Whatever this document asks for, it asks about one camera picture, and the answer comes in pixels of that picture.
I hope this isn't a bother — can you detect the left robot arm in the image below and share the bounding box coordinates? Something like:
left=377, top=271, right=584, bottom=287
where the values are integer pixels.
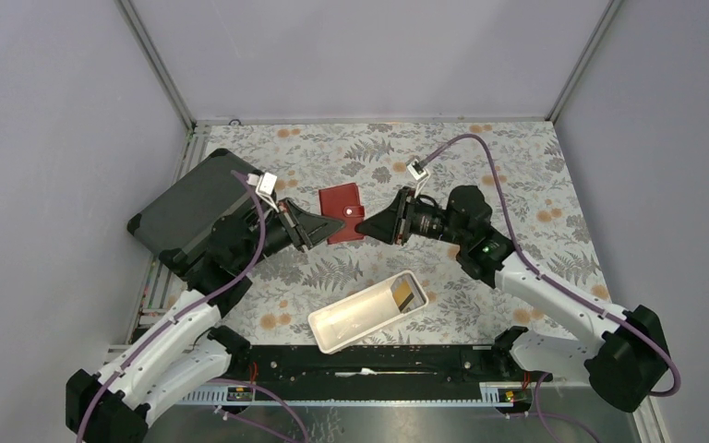
left=66, top=198, right=345, bottom=442

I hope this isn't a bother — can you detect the red card holder wallet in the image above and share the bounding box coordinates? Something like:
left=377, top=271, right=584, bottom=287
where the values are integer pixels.
left=318, top=183, right=366, bottom=245

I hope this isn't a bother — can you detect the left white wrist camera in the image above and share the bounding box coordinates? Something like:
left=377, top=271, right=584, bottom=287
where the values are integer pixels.
left=247, top=173, right=279, bottom=212

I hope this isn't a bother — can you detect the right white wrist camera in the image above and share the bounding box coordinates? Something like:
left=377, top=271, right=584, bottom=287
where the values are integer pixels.
left=406, top=159, right=430, bottom=198

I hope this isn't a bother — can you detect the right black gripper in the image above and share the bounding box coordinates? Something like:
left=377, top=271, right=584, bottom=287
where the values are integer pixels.
left=355, top=186, right=469, bottom=246

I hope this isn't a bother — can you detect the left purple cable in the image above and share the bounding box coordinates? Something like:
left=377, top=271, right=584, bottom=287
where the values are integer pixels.
left=76, top=171, right=306, bottom=443

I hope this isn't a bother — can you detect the black hard case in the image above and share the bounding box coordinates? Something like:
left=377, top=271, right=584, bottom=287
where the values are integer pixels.
left=126, top=149, right=262, bottom=280

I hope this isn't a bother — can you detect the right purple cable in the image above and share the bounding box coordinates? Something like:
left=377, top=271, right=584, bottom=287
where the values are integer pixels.
left=418, top=133, right=683, bottom=443

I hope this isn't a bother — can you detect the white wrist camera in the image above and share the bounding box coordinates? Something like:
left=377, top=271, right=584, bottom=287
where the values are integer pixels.
left=247, top=173, right=279, bottom=212
left=406, top=159, right=430, bottom=198

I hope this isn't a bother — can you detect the white plastic tray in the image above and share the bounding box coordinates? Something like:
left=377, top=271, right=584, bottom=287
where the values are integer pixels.
left=307, top=270, right=430, bottom=354

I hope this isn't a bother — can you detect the purple cable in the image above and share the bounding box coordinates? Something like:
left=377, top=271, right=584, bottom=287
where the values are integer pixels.
left=76, top=171, right=306, bottom=443
left=418, top=133, right=683, bottom=443

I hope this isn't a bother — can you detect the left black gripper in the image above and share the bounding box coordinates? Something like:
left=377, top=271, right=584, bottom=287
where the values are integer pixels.
left=235, top=197, right=345, bottom=272

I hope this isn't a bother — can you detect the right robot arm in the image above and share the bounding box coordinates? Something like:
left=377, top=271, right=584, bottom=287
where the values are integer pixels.
left=355, top=186, right=678, bottom=413

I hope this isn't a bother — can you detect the floral table mat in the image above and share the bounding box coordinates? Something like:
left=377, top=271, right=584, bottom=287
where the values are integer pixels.
left=197, top=122, right=609, bottom=344

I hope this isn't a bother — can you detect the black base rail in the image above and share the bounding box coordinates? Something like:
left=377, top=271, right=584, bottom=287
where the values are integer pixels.
left=146, top=343, right=643, bottom=410

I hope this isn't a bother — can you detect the gold credit card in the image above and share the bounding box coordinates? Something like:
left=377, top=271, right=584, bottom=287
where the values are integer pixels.
left=391, top=280, right=425, bottom=313

